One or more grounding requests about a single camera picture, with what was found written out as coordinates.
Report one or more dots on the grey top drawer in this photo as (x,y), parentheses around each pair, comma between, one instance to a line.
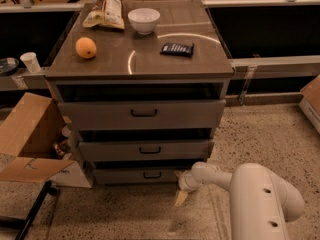
(143,114)

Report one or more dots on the grey middle drawer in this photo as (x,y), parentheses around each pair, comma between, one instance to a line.
(146,150)

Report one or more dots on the black round lid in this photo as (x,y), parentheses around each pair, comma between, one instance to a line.
(8,66)

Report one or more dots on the white bowl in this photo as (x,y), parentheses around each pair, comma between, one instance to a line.
(144,20)

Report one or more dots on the orange fruit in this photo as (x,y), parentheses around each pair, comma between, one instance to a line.
(85,48)

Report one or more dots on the black snack bar packet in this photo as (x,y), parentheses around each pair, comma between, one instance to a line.
(176,49)

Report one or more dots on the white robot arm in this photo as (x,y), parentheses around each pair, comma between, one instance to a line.
(261,202)

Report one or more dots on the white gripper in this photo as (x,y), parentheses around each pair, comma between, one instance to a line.
(185,183)

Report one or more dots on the white paper cup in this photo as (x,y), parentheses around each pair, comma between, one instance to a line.
(30,61)

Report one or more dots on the grey drawer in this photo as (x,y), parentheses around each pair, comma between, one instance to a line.
(146,150)
(143,114)
(140,172)

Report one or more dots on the grey bottom drawer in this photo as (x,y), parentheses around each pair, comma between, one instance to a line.
(140,172)

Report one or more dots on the cardboard box at right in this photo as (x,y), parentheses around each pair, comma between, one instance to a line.
(310,103)

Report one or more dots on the grey drawer cabinet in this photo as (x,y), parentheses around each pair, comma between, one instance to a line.
(129,67)

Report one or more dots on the open cardboard box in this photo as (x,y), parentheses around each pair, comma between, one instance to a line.
(27,136)

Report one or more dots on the beige chip bag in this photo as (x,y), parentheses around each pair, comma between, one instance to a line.
(105,13)

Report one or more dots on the black metal stand leg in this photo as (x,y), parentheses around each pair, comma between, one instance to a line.
(22,226)

